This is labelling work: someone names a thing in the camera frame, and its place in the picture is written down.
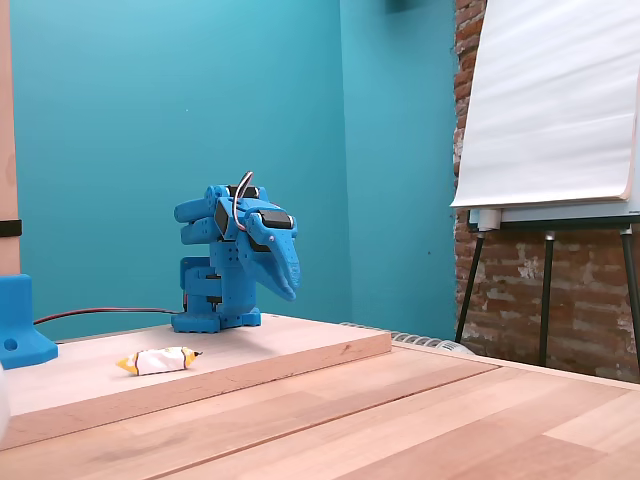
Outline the white radiator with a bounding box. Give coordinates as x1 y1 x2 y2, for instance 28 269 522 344
339 321 474 356

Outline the white flipchart paper pad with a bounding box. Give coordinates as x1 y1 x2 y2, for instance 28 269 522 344
448 0 640 210

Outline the wooden post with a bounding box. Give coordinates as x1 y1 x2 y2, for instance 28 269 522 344
0 0 24 277

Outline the black legged flipchart easel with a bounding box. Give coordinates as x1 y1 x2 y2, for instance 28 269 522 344
453 202 640 374

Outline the pale wooden base board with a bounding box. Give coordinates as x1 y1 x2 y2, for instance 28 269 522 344
0 312 393 451

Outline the blue printed post bracket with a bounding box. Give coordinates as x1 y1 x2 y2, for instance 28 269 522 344
0 273 59 371

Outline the red black power wire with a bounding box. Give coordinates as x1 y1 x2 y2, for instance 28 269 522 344
32 306 187 326

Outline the white red servo wire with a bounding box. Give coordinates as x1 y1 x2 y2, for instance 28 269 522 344
230 170 254 235

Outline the white yellow sweet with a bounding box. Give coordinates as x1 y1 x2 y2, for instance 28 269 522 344
115 346 204 375

